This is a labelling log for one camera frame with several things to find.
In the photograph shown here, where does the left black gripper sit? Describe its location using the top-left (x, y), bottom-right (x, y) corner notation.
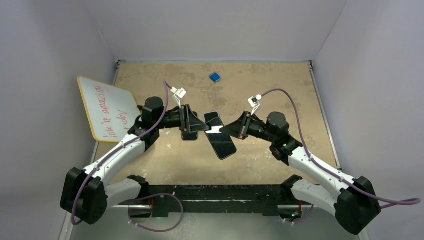
top-left (155, 104), bottom-right (209, 134)

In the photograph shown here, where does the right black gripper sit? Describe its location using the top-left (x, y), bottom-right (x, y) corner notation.
top-left (220, 111), bottom-right (277, 143)

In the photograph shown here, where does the black phone with camera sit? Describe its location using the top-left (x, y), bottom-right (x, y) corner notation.
top-left (180, 110), bottom-right (198, 141)

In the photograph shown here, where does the black phone case edge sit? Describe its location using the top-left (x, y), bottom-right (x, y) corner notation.
top-left (203, 117), bottom-right (238, 161)

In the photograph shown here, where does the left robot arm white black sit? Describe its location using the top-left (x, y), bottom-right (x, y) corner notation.
top-left (59, 96), bottom-right (210, 225)

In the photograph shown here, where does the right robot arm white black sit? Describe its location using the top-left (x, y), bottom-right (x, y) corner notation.
top-left (219, 111), bottom-right (381, 235)

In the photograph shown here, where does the blue eraser block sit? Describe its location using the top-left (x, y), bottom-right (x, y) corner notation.
top-left (209, 72), bottom-right (221, 83)

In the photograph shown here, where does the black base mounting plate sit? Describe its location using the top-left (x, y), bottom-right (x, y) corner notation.
top-left (116, 184), bottom-right (314, 219)

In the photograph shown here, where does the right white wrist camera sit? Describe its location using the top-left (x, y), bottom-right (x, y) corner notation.
top-left (247, 94), bottom-right (262, 115)

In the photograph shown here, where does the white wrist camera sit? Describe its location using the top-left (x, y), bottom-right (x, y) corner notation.
top-left (170, 87), bottom-right (187, 108)
top-left (247, 94), bottom-right (262, 115)

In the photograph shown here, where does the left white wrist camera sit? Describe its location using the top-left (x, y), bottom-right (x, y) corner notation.
top-left (170, 87), bottom-right (187, 108)

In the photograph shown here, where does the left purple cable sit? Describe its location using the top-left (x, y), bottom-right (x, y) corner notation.
top-left (70, 80), bottom-right (184, 233)

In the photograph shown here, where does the white whiteboard yellow frame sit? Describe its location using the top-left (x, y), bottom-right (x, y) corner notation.
top-left (77, 76), bottom-right (140, 143)

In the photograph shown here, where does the aluminium frame rail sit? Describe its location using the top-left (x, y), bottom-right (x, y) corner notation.
top-left (59, 185), bottom-right (369, 240)

